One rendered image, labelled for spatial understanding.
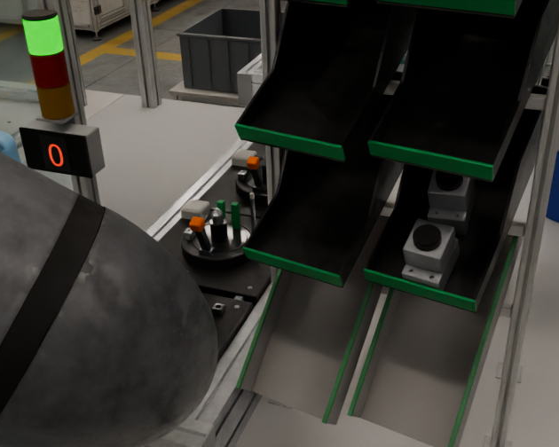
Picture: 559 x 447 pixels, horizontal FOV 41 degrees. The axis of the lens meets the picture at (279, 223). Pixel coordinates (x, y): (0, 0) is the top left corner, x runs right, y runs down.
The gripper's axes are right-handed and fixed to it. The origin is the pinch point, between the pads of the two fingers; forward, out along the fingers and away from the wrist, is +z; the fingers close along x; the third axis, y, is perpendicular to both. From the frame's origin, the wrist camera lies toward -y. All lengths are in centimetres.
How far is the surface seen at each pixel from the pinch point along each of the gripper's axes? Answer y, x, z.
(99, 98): -130, -79, 17
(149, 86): -128, -59, 10
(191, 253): -40.5, -1.0, 4.5
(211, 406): -10.5, 16.7, 7.6
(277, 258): -12.5, 26.3, -17.2
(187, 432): -5.7, 15.3, 8.2
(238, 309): -30.4, 12.1, 6.6
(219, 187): -68, -8, 6
